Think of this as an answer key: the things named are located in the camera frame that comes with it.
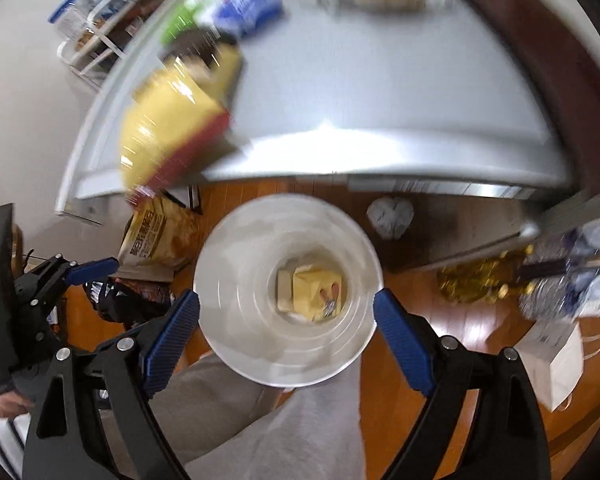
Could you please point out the blue white tissue pack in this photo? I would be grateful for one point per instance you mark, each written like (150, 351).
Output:
(240, 18)

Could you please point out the white round trash bin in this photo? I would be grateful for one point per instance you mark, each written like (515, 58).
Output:
(235, 280)

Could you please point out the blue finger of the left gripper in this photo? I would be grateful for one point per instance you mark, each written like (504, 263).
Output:
(92, 269)

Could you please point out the white wire rack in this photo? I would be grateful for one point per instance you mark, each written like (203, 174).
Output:
(94, 34)

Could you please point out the green snack bag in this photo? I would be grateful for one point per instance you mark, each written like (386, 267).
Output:
(187, 15)

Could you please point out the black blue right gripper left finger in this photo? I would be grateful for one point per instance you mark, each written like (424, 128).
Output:
(66, 439)

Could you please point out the white paper bag on floor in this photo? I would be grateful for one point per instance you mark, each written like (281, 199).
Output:
(553, 354)

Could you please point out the grey trousers leg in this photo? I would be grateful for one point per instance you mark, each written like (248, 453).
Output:
(221, 425)

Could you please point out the yellow box in bin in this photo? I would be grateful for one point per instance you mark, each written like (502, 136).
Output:
(309, 292)

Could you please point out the yellow snack bag on floor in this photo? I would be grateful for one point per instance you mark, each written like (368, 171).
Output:
(161, 233)

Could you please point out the person's left hand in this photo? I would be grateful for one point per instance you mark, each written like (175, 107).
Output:
(13, 404)

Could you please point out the yellow red chip bag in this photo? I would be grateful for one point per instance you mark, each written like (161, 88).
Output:
(180, 109)

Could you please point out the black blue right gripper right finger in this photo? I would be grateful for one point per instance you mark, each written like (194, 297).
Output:
(506, 438)

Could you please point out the crumpled white tissue on floor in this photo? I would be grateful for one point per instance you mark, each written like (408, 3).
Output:
(390, 217)

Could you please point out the dark brown plastic tray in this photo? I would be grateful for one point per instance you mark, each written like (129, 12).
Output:
(200, 43)

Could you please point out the gold crumpled foil on floor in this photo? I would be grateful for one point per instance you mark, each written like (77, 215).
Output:
(488, 279)

